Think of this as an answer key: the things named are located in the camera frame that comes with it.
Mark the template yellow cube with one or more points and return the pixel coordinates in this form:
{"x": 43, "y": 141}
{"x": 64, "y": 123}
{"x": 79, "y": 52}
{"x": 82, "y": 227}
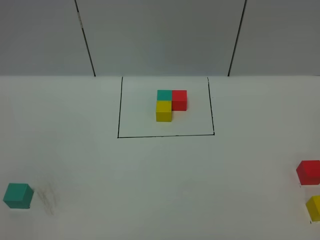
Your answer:
{"x": 163, "y": 111}

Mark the template teal cube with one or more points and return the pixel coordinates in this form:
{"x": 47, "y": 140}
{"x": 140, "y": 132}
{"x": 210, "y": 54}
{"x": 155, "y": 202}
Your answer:
{"x": 164, "y": 95}

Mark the template red cube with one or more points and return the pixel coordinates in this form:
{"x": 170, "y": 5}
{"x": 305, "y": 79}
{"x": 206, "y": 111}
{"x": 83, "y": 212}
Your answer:
{"x": 179, "y": 100}

